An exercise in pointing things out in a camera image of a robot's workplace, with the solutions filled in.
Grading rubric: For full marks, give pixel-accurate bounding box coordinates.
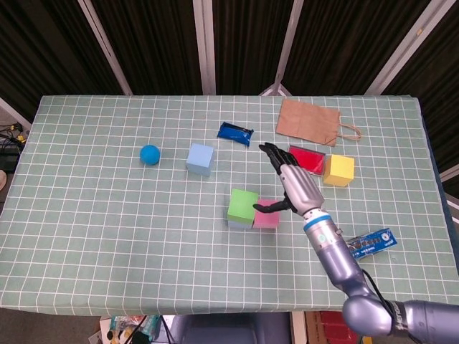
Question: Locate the yellow foam cube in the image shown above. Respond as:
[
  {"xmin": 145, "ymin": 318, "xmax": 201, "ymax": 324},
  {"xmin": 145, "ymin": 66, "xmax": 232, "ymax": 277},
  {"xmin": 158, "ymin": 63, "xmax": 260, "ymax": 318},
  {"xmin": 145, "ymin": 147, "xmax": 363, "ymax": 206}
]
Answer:
[{"xmin": 322, "ymin": 153, "xmax": 356, "ymax": 188}]

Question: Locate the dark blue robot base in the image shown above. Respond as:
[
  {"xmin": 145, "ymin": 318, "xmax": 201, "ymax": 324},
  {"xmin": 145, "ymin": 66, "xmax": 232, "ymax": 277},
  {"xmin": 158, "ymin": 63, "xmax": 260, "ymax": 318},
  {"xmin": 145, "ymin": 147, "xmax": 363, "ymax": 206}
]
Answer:
[{"xmin": 171, "ymin": 313, "xmax": 291, "ymax": 344}]

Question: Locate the blue ball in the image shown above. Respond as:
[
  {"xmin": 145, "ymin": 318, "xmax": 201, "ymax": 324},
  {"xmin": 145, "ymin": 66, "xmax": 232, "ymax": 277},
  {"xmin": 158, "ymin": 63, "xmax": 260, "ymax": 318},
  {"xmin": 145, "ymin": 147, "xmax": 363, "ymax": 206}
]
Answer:
[{"xmin": 139, "ymin": 144, "xmax": 161, "ymax": 166}]

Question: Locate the green checkered tablecloth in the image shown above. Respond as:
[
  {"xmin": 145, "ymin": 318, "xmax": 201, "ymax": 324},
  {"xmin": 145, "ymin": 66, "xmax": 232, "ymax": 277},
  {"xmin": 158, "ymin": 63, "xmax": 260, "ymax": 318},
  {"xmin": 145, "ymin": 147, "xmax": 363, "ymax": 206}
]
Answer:
[{"xmin": 0, "ymin": 95, "xmax": 459, "ymax": 316}]

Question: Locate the white metal frame post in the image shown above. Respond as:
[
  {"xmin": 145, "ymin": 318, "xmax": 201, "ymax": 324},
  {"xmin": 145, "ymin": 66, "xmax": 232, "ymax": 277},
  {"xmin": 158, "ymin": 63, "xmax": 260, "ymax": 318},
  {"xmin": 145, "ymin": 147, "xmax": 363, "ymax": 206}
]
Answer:
[
  {"xmin": 77, "ymin": 0, "xmax": 133, "ymax": 96},
  {"xmin": 257, "ymin": 0, "xmax": 306, "ymax": 97},
  {"xmin": 364, "ymin": 0, "xmax": 444, "ymax": 96},
  {"xmin": 192, "ymin": 0, "xmax": 218, "ymax": 96}
]

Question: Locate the red plastic crate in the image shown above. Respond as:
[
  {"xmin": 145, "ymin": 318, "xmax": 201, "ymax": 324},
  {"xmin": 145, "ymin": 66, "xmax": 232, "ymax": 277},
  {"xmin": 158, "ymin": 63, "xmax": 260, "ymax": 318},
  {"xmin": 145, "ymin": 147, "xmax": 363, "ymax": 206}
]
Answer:
[{"xmin": 318, "ymin": 310, "xmax": 363, "ymax": 344}]

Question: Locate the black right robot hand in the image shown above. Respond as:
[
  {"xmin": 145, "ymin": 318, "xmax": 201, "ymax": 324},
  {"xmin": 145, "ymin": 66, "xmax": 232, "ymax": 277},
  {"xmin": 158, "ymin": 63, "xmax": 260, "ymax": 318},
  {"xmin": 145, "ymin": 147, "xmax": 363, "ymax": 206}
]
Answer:
[{"xmin": 252, "ymin": 142, "xmax": 326, "ymax": 218}]

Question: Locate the brown paper bag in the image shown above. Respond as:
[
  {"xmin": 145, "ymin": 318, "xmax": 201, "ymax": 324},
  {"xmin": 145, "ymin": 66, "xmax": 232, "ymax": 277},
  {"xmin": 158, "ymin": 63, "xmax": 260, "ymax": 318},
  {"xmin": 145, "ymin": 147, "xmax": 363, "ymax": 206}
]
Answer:
[{"xmin": 275, "ymin": 98, "xmax": 362, "ymax": 148}]

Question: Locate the green foam cube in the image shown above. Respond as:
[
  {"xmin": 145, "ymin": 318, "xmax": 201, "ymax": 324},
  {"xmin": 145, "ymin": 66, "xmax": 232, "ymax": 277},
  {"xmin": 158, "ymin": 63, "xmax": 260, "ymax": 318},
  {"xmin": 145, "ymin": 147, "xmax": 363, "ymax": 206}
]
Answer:
[{"xmin": 227, "ymin": 188, "xmax": 260, "ymax": 225}]

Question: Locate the white table leg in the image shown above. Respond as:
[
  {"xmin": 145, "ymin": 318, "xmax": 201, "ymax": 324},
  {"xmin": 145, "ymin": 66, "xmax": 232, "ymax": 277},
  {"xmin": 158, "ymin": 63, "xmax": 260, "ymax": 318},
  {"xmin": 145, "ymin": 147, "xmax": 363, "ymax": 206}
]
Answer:
[{"xmin": 289, "ymin": 311, "xmax": 306, "ymax": 344}]

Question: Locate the blue cookie box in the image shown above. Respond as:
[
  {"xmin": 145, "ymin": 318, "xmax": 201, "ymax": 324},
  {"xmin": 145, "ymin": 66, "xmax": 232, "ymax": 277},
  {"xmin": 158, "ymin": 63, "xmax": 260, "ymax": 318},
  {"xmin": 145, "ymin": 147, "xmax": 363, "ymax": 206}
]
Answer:
[{"xmin": 346, "ymin": 227, "xmax": 399, "ymax": 259}]

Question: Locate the dark pleated curtain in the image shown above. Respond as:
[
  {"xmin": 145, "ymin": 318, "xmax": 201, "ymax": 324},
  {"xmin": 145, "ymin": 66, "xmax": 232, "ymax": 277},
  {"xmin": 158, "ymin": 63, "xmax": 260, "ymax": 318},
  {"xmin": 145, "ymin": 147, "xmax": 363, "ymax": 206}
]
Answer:
[{"xmin": 0, "ymin": 0, "xmax": 459, "ymax": 173}]

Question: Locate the red ink pad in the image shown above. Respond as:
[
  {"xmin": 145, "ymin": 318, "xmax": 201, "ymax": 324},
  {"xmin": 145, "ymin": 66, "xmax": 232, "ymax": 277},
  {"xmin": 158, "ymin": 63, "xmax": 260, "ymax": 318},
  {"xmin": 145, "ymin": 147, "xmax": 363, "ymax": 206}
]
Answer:
[{"xmin": 288, "ymin": 144, "xmax": 327, "ymax": 176}]

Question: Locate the dark blue snack packet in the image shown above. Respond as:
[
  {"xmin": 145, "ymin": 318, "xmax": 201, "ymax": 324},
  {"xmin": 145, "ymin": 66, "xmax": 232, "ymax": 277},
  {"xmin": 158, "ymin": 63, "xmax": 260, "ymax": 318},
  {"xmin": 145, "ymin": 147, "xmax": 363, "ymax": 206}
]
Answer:
[{"xmin": 217, "ymin": 121, "xmax": 255, "ymax": 147}]

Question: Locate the black cable bundle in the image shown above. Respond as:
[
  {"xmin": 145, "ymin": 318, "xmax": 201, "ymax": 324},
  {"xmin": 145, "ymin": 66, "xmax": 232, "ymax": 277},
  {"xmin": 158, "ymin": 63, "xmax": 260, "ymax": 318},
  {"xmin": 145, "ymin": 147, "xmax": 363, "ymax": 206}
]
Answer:
[{"xmin": 0, "ymin": 121, "xmax": 29, "ymax": 171}]

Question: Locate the pink foam cube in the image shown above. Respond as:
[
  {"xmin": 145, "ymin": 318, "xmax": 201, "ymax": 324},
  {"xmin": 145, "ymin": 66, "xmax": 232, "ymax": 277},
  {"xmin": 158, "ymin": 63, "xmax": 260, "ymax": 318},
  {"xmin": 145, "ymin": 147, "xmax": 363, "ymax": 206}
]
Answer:
[{"xmin": 252, "ymin": 199, "xmax": 281, "ymax": 229}]

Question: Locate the colourful printed package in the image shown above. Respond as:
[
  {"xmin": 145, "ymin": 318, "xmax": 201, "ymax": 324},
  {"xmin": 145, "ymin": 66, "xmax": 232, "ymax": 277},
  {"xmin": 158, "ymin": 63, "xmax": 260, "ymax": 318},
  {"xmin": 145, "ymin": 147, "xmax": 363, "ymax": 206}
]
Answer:
[{"xmin": 100, "ymin": 315, "xmax": 162, "ymax": 344}]

